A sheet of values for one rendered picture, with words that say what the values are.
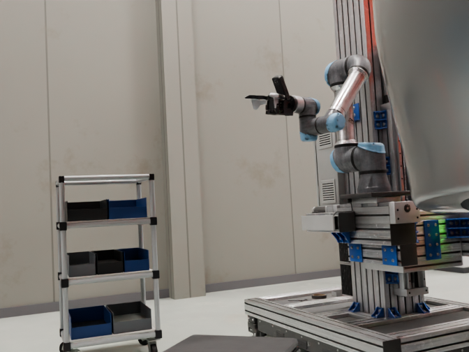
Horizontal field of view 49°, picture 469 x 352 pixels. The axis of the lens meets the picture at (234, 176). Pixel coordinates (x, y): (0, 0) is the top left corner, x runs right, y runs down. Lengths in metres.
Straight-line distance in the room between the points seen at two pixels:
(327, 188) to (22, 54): 3.08
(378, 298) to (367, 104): 0.95
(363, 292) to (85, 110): 3.09
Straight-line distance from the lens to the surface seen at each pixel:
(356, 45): 2.78
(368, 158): 2.36
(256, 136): 5.37
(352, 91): 2.32
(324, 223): 2.40
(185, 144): 4.86
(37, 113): 4.82
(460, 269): 5.93
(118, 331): 2.95
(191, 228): 4.82
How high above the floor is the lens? 0.77
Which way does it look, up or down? 4 degrees up
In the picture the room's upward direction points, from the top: 3 degrees counter-clockwise
